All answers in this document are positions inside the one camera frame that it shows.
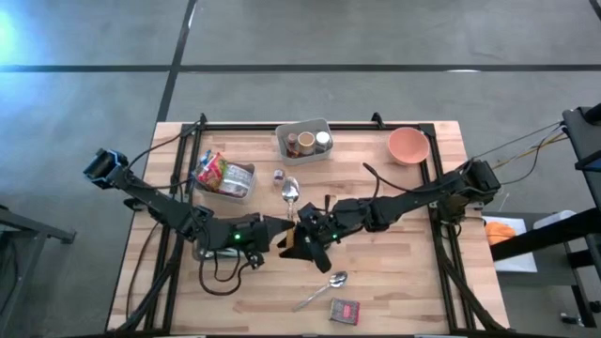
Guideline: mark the red rectangular tin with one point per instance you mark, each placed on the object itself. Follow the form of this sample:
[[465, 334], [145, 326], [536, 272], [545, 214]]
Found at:
[[344, 311]]

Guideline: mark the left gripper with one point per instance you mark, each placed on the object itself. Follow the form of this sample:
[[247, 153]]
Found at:
[[256, 232]]

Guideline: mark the black metal stand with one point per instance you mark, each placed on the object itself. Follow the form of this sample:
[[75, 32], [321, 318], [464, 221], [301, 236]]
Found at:
[[28, 230]]

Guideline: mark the translucent grey plastic bin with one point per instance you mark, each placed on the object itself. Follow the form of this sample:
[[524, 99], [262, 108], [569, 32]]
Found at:
[[235, 198]]

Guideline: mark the orange cloth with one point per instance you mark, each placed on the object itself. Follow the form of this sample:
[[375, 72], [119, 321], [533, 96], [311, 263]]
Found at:
[[500, 233]]

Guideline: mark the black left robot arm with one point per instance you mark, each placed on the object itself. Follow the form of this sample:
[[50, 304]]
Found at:
[[155, 202]]

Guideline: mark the dark brown tray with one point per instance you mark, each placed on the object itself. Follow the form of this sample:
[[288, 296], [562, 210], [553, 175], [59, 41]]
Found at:
[[199, 256]]

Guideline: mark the green ramen packet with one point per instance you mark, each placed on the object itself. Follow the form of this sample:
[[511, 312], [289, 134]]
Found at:
[[213, 171]]

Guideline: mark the white paper sheet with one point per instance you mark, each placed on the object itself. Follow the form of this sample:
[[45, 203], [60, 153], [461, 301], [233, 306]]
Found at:
[[516, 263]]

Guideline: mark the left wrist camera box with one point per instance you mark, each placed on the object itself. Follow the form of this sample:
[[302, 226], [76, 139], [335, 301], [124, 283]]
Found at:
[[256, 260]]

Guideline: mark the peach bowl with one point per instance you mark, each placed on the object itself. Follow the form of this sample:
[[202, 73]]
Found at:
[[408, 145]]

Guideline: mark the brown snack wrapper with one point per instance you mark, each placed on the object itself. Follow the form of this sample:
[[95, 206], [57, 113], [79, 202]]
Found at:
[[292, 144]]

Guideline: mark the small glass jar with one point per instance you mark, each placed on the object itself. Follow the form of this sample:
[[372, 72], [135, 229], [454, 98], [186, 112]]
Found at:
[[279, 177]]

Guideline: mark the white plastic box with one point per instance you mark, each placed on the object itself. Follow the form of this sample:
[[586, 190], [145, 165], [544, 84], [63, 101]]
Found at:
[[554, 218]]

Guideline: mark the black side stand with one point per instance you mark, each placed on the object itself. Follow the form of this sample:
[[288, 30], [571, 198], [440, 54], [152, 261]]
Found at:
[[582, 141]]

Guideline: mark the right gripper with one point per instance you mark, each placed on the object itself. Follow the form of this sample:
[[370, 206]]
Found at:
[[319, 220]]

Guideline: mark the small tan cup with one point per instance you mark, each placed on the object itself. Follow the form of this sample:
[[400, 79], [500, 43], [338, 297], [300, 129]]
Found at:
[[306, 142]]

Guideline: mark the black aluminium table frame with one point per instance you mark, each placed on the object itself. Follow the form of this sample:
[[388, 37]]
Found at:
[[263, 127]]

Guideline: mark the white plastic bin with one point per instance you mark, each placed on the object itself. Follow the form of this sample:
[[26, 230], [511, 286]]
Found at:
[[305, 159]]

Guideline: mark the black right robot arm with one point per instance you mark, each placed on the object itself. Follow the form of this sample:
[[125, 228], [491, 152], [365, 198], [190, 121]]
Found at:
[[422, 192]]

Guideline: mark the glass jar white lid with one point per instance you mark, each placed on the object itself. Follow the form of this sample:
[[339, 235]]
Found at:
[[322, 139]]

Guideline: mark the all-metal silver spoon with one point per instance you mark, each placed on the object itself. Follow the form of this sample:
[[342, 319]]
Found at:
[[338, 279]]

